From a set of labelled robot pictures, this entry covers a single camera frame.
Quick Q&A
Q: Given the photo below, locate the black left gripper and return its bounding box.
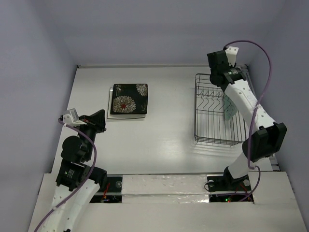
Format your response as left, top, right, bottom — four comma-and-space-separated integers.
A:
76, 108, 107, 159

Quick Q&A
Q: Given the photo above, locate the dark plate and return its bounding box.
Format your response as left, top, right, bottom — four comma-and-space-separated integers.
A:
110, 83, 148, 115

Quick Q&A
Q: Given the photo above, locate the light green divided plate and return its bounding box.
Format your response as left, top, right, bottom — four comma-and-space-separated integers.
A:
223, 95, 238, 121

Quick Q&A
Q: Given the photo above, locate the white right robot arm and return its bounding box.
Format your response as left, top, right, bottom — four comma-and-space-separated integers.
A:
207, 47, 287, 189

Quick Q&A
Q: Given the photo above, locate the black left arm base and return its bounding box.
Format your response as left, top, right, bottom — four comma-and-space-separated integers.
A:
103, 175, 123, 194

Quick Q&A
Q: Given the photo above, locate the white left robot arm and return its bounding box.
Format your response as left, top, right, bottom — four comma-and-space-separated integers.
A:
35, 108, 107, 232

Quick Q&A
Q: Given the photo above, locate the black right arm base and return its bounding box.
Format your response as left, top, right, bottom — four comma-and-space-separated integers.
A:
206, 167, 251, 192

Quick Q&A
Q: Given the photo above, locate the white foam block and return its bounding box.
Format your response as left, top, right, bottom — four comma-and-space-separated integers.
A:
121, 174, 208, 195

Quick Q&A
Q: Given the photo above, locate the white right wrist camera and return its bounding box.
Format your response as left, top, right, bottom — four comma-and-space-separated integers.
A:
225, 46, 239, 67

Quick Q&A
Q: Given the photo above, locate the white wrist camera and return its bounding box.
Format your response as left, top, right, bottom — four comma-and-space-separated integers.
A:
58, 108, 79, 126
225, 46, 239, 67

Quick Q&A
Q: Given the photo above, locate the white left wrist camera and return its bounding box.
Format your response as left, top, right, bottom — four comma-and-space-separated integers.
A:
58, 108, 79, 126

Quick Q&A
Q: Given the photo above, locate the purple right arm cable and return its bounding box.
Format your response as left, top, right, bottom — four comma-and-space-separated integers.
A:
223, 40, 273, 203

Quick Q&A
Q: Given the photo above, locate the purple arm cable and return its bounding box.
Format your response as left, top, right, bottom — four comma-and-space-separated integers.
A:
32, 119, 98, 232
223, 40, 273, 203

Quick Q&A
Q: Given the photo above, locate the wire dish rack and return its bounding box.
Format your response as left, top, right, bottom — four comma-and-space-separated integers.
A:
194, 73, 248, 146

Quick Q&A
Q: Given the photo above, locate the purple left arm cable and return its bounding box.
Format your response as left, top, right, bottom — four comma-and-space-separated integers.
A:
32, 119, 98, 232

